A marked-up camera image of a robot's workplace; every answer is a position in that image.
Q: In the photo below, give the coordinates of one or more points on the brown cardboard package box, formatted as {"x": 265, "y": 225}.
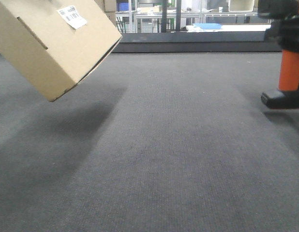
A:
{"x": 48, "y": 52}

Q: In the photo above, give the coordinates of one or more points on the orange black barcode scanner gun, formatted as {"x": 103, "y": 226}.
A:
{"x": 284, "y": 29}

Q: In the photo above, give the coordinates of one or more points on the metal shelving rack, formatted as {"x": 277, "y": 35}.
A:
{"x": 145, "y": 16}

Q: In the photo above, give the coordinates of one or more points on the blue flat tray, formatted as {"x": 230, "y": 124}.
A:
{"x": 208, "y": 26}

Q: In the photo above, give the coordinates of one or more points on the blue plastic crate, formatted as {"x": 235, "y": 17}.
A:
{"x": 122, "y": 6}

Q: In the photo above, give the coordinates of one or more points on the large stacked cardboard boxes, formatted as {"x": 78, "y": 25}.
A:
{"x": 109, "y": 7}

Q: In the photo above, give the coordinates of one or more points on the white work table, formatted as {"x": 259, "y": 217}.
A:
{"x": 230, "y": 28}

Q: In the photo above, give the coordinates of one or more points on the white barcode shipping label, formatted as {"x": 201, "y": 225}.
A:
{"x": 72, "y": 17}

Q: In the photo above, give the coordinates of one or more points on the black vertical post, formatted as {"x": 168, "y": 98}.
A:
{"x": 164, "y": 16}

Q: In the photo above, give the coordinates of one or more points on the black raised conveyor rail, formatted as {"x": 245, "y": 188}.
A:
{"x": 196, "y": 42}

